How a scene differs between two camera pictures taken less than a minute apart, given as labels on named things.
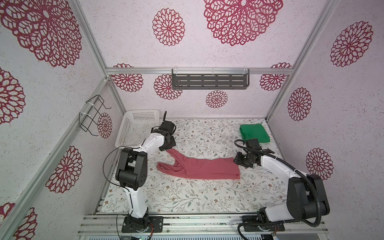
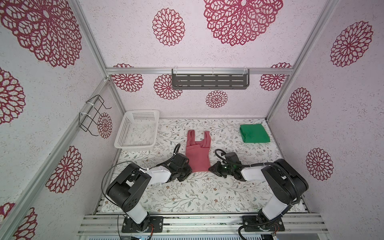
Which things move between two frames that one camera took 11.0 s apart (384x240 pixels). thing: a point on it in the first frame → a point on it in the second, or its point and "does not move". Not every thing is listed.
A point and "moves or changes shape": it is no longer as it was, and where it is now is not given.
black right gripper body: (243, 159) → (222, 170)
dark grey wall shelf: (210, 79) does not move
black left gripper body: (167, 145) → (184, 172)
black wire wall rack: (95, 105) does not move
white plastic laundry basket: (136, 126) does not move
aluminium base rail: (206, 224) does not move
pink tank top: (223, 168) moves or changes shape
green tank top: (250, 131) does not move
